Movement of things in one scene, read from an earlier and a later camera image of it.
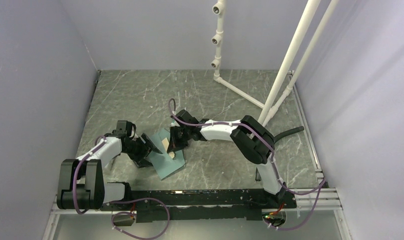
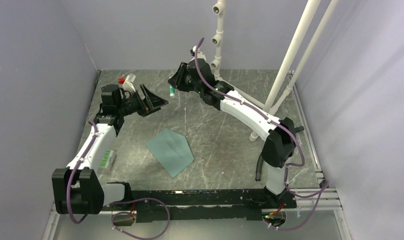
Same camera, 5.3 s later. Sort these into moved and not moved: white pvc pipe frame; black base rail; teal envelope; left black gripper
Moved: left black gripper; teal envelope
Not moved: white pvc pipe frame; black base rail
